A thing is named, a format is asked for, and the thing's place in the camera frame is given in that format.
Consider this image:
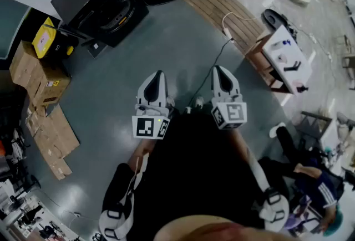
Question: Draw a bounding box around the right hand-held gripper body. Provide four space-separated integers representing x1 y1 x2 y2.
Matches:
210 94 248 131

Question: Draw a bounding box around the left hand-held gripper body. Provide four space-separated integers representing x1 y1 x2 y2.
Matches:
131 103 174 141

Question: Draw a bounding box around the person's left forearm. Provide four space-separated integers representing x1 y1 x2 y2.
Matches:
128 137 158 170

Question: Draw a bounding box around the person's right forearm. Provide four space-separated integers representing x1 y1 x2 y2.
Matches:
229 126 252 160

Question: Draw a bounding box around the black angled tool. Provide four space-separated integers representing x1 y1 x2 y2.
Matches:
283 60 302 73

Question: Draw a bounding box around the person's black clothing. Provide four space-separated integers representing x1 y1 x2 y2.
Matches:
101 108 291 235

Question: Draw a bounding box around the white topped wooden cabinet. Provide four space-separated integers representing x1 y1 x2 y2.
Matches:
245 24 313 96

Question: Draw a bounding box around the black oval floor device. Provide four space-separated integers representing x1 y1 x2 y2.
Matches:
262 8 291 32

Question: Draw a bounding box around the wooden slat floor mat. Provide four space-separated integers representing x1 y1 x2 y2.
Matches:
181 0 265 55

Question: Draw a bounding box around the cardboard box with yellow label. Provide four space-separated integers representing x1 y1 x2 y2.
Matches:
30 64 72 107

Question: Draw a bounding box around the flattened cardboard sheet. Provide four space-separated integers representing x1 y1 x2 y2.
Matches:
26 104 81 181

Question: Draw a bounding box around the yellow lidded black bin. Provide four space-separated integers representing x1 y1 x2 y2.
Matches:
31 17 79 60

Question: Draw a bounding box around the person's face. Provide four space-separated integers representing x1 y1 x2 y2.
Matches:
154 214 281 241

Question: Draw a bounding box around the plain cardboard box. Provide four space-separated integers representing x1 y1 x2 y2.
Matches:
9 40 45 88

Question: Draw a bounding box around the black floor cable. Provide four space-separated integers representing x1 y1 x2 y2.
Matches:
187 39 234 107

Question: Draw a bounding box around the black flat base plate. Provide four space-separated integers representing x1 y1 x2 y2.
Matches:
80 39 109 59

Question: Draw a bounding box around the white grey shoulder strap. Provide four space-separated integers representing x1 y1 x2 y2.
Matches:
99 152 150 241
245 145 290 233

